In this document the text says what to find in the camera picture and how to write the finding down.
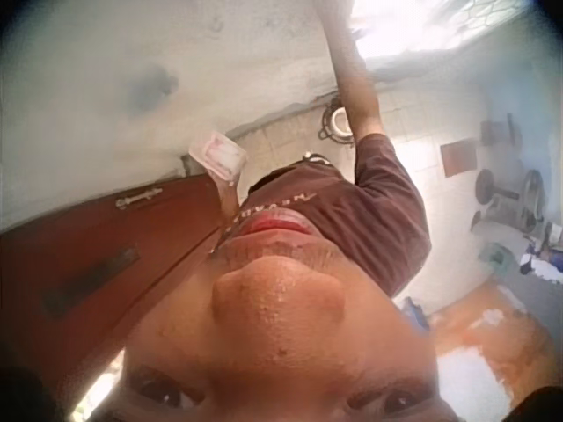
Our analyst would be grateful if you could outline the white plastic box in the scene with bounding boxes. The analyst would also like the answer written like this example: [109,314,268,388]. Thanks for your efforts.
[188,129,249,183]

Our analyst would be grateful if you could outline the brown square board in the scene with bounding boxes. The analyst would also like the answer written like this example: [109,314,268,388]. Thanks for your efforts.
[440,137,479,178]

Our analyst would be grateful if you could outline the orange floor mat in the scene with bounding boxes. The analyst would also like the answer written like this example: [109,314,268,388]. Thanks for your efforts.
[421,280,560,399]

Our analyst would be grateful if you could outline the green cloth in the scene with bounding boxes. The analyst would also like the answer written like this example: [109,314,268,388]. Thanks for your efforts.
[479,243,508,274]

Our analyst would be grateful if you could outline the heap of clothes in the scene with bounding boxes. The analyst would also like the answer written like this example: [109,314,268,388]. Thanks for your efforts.
[518,222,563,279]

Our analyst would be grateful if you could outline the brown wooden door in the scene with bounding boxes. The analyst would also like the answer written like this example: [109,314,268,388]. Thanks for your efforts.
[0,172,242,399]

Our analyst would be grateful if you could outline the grey dumbbell set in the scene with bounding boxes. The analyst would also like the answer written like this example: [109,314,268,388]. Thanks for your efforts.
[470,167,547,233]

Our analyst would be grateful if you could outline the bright window with grille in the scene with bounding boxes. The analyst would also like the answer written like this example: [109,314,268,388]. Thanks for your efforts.
[350,0,543,75]

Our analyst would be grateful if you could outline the metal door latch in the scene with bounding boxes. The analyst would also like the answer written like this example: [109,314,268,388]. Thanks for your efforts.
[114,186,165,210]

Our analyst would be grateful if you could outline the blue plastic object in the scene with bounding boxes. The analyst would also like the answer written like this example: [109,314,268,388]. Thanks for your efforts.
[397,295,431,330]

